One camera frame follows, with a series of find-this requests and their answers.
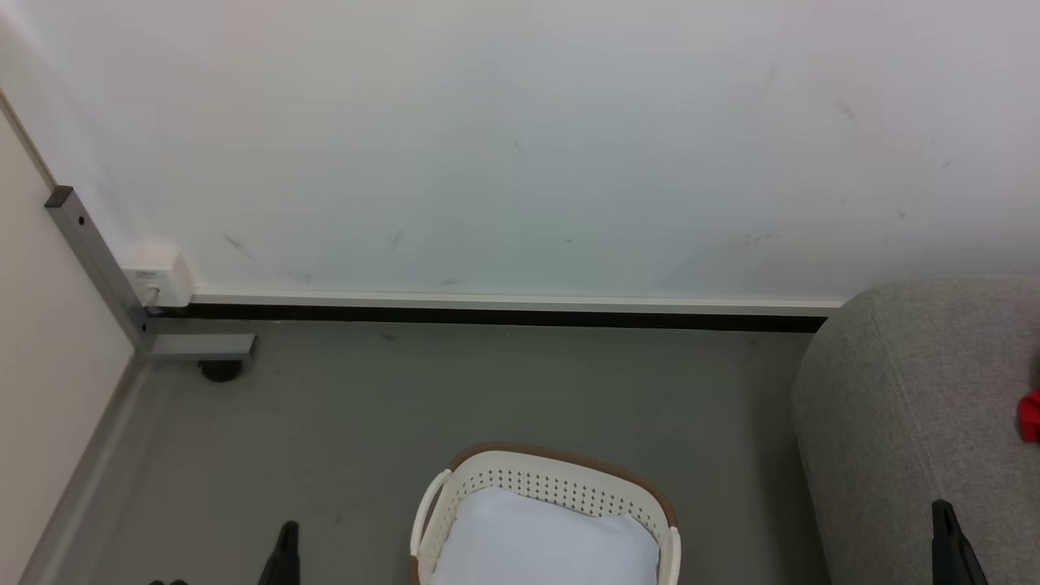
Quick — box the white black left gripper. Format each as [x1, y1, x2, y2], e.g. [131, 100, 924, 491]
[148, 521, 301, 585]

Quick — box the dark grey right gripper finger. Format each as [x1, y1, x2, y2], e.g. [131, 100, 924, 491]
[931, 499, 990, 585]

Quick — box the red and white garment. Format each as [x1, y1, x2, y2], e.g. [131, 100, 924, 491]
[1016, 388, 1040, 444]

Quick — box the grey fabric sofa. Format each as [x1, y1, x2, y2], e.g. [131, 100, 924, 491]
[791, 278, 1040, 585]

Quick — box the pale white basket liner cushion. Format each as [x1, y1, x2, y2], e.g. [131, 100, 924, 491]
[429, 486, 661, 585]

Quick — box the white perforated laundry basket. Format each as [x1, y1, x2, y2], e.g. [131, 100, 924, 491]
[409, 443, 682, 585]

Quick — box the white wall socket box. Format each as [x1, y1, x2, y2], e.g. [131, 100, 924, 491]
[120, 244, 196, 308]

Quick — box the white black wall baseboard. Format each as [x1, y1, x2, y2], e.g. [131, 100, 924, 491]
[145, 293, 846, 334]

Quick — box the grey metal partition frame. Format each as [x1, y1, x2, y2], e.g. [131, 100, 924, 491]
[16, 186, 258, 585]

